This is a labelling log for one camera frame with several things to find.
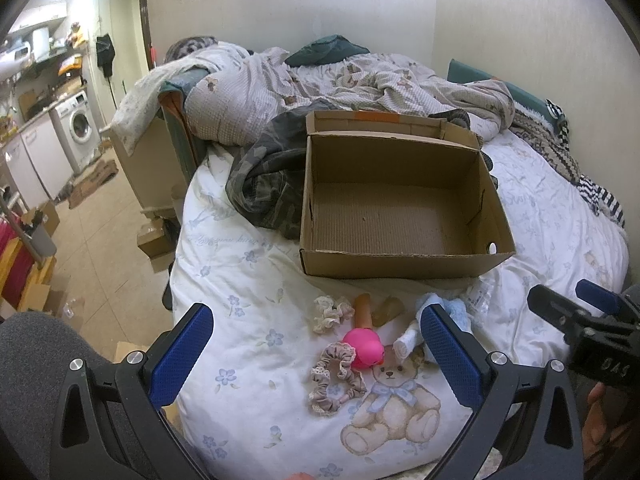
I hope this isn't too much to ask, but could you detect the clear plastic bag with label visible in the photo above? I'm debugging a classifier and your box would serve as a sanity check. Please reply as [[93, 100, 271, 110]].
[[462, 280, 500, 320]]

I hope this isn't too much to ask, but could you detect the light blue fluffy plush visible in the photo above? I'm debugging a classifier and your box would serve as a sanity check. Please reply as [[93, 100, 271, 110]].
[[416, 292, 472, 334]]

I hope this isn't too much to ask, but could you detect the white cloth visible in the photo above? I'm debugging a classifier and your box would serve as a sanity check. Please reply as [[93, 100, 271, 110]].
[[393, 320, 424, 363]]

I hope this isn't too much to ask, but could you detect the pink rubber duck toy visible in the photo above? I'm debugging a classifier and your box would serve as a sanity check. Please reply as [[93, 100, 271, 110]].
[[343, 327, 385, 370]]

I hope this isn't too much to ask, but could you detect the pink beige scrunchie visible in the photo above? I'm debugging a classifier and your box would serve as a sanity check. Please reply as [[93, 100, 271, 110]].
[[308, 342, 368, 416]]

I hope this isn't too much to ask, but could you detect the cream white scrunchie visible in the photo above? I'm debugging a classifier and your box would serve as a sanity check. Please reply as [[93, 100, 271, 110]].
[[312, 296, 355, 334]]

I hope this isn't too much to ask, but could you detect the brown soft pouch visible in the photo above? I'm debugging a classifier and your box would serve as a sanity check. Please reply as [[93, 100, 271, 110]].
[[371, 296, 406, 327]]

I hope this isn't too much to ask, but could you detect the right hand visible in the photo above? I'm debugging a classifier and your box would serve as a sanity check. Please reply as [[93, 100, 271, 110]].
[[582, 382, 639, 462]]

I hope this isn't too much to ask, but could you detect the grey office chair seat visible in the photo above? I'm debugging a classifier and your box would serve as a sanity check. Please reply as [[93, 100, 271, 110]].
[[0, 312, 108, 479]]

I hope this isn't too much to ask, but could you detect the red yellow items left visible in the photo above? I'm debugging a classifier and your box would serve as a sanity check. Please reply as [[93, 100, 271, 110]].
[[1, 220, 56, 310]]

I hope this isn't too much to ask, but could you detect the black white striped blanket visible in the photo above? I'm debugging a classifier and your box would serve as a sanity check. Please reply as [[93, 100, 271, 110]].
[[511, 101, 625, 229]]

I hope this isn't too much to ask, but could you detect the small cardboard box on floor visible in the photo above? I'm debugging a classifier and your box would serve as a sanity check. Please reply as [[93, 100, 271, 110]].
[[137, 218, 175, 259]]

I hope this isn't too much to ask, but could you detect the orange tan cylinder toy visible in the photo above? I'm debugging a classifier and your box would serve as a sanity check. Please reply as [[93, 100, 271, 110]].
[[352, 294, 373, 330]]

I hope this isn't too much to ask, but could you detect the white floral teddy duvet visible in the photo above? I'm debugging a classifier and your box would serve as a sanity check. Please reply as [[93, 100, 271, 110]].
[[170, 132, 629, 479]]

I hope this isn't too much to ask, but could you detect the open cardboard box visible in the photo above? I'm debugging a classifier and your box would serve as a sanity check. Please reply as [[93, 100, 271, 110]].
[[299, 110, 515, 280]]

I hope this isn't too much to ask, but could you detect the wooden bed headboard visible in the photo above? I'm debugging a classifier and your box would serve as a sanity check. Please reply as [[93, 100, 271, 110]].
[[108, 118, 188, 219]]

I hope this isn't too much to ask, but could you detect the teal pillow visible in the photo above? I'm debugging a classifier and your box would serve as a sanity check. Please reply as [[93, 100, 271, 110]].
[[446, 57, 569, 129]]

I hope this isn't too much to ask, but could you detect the white kitchen cabinet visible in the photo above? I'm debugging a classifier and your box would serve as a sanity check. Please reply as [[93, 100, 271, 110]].
[[1, 113, 74, 208]]

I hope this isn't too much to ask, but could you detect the camouflage green blanket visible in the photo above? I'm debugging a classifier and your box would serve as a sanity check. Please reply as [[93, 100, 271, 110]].
[[226, 100, 337, 240]]

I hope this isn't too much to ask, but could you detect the white washing machine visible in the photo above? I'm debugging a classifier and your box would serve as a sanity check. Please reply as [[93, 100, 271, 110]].
[[50, 90, 101, 176]]

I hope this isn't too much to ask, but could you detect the dark green garment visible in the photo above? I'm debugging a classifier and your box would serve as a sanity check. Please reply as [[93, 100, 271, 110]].
[[285, 35, 370, 67]]

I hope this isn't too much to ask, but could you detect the bear print crumpled comforter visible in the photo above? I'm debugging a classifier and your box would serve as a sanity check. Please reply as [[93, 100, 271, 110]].
[[111, 41, 515, 152]]

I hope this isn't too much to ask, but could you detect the black hanging bag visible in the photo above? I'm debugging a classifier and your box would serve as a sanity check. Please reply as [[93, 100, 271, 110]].
[[96, 34, 115, 79]]

